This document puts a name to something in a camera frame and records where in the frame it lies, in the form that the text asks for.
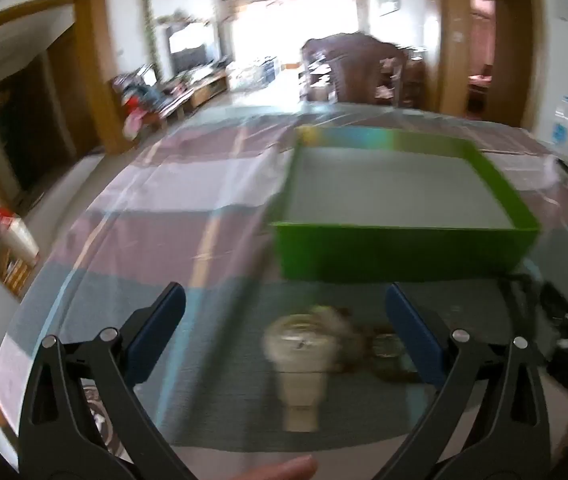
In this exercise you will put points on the wooden television cabinet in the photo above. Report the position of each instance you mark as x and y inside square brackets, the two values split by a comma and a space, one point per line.
[204, 90]

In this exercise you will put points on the television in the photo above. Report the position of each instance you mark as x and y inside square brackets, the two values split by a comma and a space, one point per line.
[189, 55]

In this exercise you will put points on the printed plastic tablecloth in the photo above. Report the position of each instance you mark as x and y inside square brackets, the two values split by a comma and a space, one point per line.
[164, 200]

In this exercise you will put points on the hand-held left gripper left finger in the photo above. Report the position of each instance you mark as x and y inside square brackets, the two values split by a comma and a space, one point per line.
[161, 320]

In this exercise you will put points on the green cardboard box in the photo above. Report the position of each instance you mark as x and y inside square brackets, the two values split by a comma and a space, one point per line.
[398, 260]

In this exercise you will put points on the dark entrance door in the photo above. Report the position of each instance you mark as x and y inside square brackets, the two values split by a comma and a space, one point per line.
[29, 125]

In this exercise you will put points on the person's left hand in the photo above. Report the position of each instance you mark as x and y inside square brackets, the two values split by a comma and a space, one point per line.
[279, 471]

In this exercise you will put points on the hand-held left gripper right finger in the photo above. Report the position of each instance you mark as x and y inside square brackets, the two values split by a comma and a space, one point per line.
[408, 320]

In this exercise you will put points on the carved dark wooden chair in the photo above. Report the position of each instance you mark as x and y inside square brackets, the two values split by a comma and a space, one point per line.
[358, 70]

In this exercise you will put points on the blue white packet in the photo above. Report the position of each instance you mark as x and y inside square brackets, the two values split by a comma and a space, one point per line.
[562, 120]

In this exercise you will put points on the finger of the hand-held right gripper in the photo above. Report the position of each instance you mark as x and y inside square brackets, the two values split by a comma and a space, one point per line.
[546, 310]

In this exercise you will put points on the red toy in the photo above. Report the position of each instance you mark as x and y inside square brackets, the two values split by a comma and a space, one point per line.
[134, 115]

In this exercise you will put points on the white bottle red cap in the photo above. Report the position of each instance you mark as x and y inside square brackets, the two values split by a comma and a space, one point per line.
[16, 235]

